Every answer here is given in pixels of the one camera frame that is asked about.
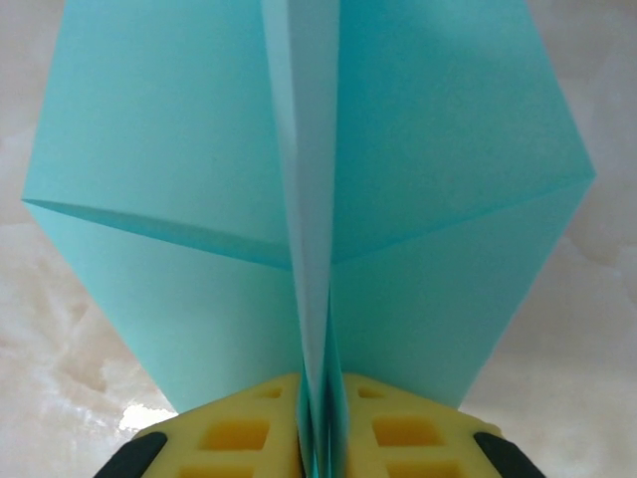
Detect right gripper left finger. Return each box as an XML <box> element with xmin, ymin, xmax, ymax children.
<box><xmin>97</xmin><ymin>371</ymin><xmax>306</xmax><ymax>478</ymax></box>

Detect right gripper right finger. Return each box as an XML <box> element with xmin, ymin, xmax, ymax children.
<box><xmin>337</xmin><ymin>371</ymin><xmax>543</xmax><ymax>478</ymax></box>

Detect teal paper sheet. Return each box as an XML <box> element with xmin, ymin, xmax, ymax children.
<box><xmin>20</xmin><ymin>0</ymin><xmax>597</xmax><ymax>478</ymax></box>

